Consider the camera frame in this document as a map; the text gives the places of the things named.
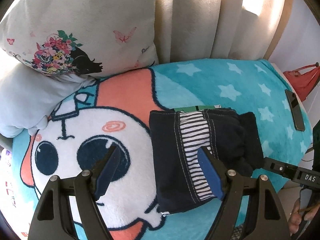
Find striped navy kids pants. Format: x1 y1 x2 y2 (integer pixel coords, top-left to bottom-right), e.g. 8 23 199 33
149 108 264 216

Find person's right hand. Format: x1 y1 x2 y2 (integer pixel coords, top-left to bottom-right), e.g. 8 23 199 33
287 196 320 235

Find turquoise star cartoon blanket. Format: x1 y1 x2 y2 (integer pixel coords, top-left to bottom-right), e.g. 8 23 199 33
12 59 312 239

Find red bag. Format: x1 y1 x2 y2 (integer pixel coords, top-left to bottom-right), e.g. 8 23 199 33
283 62 320 102

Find light blue pillow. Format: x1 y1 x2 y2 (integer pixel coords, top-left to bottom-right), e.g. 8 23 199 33
1 53 95 138

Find floral butterfly cream pillow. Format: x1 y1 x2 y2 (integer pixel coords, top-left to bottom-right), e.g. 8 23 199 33
1 0 158 77

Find beige curtain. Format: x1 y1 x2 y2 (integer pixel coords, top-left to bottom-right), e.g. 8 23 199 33
155 0 293 63

